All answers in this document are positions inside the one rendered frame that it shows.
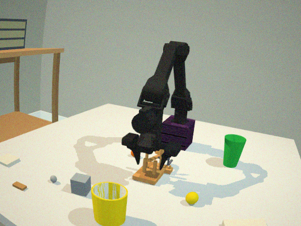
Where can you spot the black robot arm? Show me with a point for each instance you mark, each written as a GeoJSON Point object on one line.
{"type": "Point", "coordinates": [156, 90]}

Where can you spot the grey ball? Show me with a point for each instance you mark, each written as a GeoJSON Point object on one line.
{"type": "Point", "coordinates": [53, 179]}

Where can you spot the green tapered cup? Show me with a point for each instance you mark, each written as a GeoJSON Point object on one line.
{"type": "Point", "coordinates": [234, 145]}

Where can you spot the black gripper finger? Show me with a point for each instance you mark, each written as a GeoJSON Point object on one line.
{"type": "Point", "coordinates": [136, 153]}
{"type": "Point", "coordinates": [163, 160]}

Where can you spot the yellow ball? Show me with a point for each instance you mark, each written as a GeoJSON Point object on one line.
{"type": "Point", "coordinates": [192, 197]}

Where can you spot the small brown rectangular block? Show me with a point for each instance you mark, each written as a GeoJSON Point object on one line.
{"type": "Point", "coordinates": [19, 186]}

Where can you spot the yellow cup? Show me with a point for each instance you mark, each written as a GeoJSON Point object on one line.
{"type": "Point", "coordinates": [109, 203]}

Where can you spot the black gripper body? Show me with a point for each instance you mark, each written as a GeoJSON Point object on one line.
{"type": "Point", "coordinates": [170, 149]}

